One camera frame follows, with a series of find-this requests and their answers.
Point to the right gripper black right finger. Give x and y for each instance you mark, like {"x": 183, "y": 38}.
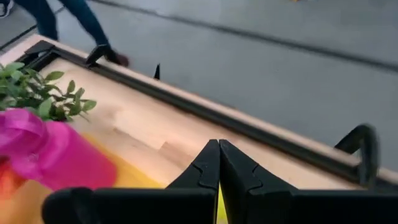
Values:
{"x": 264, "y": 202}

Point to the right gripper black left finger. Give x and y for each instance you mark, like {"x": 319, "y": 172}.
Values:
{"x": 186, "y": 202}

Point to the pink water bottle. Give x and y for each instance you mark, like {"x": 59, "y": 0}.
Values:
{"x": 71, "y": 155}

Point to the yellow translucent plastic tray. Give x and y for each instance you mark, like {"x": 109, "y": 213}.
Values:
{"x": 133, "y": 177}

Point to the small green potted plant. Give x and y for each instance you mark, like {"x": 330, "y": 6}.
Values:
{"x": 31, "y": 90}

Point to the person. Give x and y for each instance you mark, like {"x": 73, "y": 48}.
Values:
{"x": 87, "y": 21}

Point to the person's sneaker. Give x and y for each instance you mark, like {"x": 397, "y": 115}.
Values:
{"x": 4, "y": 9}

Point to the black aluminium table frame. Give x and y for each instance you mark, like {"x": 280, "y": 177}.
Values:
{"x": 217, "y": 116}

